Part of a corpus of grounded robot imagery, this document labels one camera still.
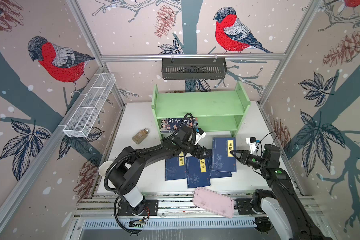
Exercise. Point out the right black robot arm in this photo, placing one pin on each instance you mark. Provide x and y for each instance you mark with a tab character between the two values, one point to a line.
281	204

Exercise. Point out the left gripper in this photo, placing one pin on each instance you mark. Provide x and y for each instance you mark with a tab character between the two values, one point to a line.
200	155

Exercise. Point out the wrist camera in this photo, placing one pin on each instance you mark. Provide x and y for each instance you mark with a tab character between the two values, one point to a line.
253	144
199	134

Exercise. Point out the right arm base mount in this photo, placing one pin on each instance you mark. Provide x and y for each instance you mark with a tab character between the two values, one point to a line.
244	206

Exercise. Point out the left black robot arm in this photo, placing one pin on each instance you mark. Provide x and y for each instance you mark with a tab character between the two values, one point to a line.
122	176

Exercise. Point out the colourful illustrated history book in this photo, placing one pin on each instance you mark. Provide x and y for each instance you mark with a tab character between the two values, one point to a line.
171	125

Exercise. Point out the green wooden two-tier shelf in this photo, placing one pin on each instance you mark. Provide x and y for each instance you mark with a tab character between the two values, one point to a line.
217	111

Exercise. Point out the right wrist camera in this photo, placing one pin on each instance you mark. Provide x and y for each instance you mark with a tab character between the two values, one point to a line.
253	144

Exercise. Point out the blue book plain cover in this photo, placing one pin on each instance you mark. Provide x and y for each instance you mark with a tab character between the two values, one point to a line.
220	174

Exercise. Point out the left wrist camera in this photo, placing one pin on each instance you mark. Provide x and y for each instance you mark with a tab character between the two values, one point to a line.
199	134

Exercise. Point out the white paper cup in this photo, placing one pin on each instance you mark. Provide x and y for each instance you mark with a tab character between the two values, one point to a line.
104	167

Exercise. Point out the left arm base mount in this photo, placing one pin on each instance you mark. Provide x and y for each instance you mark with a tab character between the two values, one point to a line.
145	208

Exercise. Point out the black hanging wire basket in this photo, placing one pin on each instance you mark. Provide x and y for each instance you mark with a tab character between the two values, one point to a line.
194	69

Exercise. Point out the pink plastic case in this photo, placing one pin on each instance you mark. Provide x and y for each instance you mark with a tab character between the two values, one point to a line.
214	202

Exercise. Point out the white mesh wall tray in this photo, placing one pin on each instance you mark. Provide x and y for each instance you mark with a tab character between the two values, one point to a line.
86	114

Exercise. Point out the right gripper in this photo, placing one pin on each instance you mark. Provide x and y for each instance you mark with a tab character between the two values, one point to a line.
244	156

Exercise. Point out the blue book yellow label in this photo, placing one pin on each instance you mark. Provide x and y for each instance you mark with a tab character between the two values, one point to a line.
175	168
223	146
198	173

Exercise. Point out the small brown bottle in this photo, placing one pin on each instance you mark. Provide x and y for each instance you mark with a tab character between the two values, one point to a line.
140	136

